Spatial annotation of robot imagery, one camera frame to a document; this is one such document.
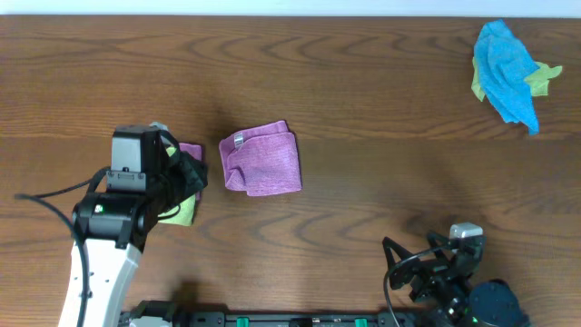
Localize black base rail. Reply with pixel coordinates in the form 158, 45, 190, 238
117, 301, 419, 327

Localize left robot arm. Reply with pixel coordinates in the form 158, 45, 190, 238
59, 125, 208, 326

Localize yellow-green crumpled cloth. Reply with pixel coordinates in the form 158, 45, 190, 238
471, 58, 563, 102

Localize purple microfiber cloth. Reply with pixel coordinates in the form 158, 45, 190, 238
219, 120, 302, 197

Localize blue crumpled cloth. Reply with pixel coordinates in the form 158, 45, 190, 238
474, 20, 539, 135

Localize folded purple cloth underneath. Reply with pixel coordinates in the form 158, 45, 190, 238
178, 143, 208, 201

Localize left black cable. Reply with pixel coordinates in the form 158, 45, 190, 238
13, 165, 113, 327

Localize folded green cloth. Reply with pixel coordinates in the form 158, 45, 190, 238
159, 143, 202, 226

